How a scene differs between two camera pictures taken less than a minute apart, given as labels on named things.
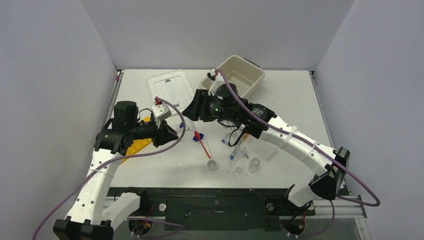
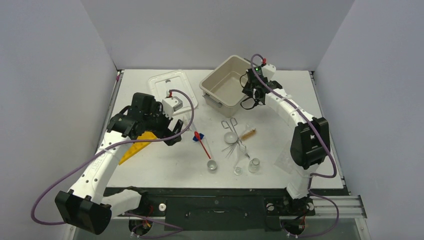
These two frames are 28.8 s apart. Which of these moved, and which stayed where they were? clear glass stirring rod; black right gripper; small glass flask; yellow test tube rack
Moved: black right gripper
Stayed: clear glass stirring rod; yellow test tube rack; small glass flask
